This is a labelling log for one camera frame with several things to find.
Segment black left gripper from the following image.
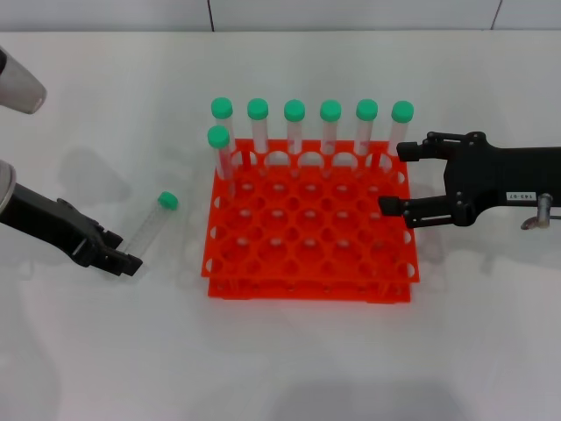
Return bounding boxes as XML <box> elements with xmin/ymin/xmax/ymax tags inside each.
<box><xmin>0</xmin><ymin>182</ymin><xmax>144</xmax><ymax>277</ymax></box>

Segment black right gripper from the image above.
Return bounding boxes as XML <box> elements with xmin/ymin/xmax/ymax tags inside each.
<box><xmin>378</xmin><ymin>131</ymin><xmax>561</xmax><ymax>229</ymax></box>

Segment green capped clear test tube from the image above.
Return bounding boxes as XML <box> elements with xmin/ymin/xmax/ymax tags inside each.
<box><xmin>209</xmin><ymin>96</ymin><xmax>241</xmax><ymax>176</ymax></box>
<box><xmin>207</xmin><ymin>125</ymin><xmax>238</xmax><ymax>198</ymax></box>
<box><xmin>319</xmin><ymin>99</ymin><xmax>343</xmax><ymax>177</ymax></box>
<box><xmin>283</xmin><ymin>99</ymin><xmax>307</xmax><ymax>177</ymax></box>
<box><xmin>246</xmin><ymin>98</ymin><xmax>271</xmax><ymax>176</ymax></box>
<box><xmin>354</xmin><ymin>99</ymin><xmax>379</xmax><ymax>176</ymax></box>
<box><xmin>385</xmin><ymin>100</ymin><xmax>415</xmax><ymax>175</ymax></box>
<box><xmin>122</xmin><ymin>190</ymin><xmax>180</xmax><ymax>258</ymax></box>

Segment orange test tube rack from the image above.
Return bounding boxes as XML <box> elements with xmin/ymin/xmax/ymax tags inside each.
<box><xmin>200</xmin><ymin>139</ymin><xmax>421</xmax><ymax>304</ymax></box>

